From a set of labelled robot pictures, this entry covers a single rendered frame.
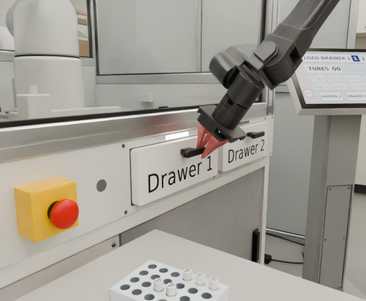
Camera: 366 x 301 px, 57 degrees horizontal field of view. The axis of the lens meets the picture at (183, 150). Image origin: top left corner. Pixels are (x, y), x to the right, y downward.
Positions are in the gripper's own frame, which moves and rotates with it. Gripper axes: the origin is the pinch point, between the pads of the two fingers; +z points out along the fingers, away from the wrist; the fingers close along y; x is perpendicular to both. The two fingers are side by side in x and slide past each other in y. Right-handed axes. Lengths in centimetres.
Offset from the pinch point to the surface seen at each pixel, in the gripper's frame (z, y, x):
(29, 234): 4.7, -2.1, 39.8
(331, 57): -24, 12, -91
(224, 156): 4.5, -0.2, -14.7
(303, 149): 35, 5, -157
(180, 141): -0.7, 3.7, 4.3
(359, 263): 63, -65, -149
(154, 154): 0.6, 2.8, 12.8
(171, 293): -2.3, -20.0, 32.9
